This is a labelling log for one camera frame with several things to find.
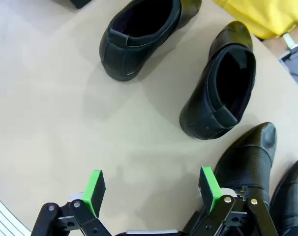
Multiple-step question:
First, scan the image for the black pointed leather shoe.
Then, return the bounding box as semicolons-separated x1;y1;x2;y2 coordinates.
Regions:
269;159;298;236
213;122;277;212

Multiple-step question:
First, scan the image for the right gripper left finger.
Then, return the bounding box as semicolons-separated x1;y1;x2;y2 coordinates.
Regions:
30;169;110;236

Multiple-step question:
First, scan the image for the black metal shoe stand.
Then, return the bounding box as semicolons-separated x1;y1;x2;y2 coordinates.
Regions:
69;0;93;10

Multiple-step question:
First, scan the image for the person in yellow hoodie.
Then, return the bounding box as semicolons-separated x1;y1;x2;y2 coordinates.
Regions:
211;0;298;40

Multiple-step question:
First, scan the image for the black leather loafer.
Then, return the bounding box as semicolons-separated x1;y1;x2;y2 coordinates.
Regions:
99;0;203;82
179;21;257;141

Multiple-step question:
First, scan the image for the person's left hand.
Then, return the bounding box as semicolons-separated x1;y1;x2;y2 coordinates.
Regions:
262;36;291;59

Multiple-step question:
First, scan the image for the white slotted aluminium base panel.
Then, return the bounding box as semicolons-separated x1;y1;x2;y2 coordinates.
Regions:
0;191;31;236

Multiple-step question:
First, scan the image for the white wristwatch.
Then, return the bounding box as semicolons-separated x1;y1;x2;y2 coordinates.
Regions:
282;32;298;51

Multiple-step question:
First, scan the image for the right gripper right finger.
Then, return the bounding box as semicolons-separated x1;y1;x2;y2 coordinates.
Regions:
182;166;279;236

